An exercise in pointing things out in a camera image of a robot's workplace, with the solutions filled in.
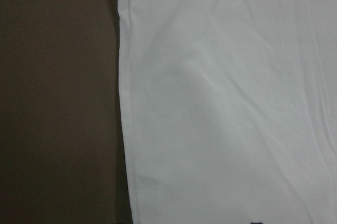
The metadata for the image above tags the white long-sleeve printed shirt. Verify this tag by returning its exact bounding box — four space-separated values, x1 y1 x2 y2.
118 0 336 223

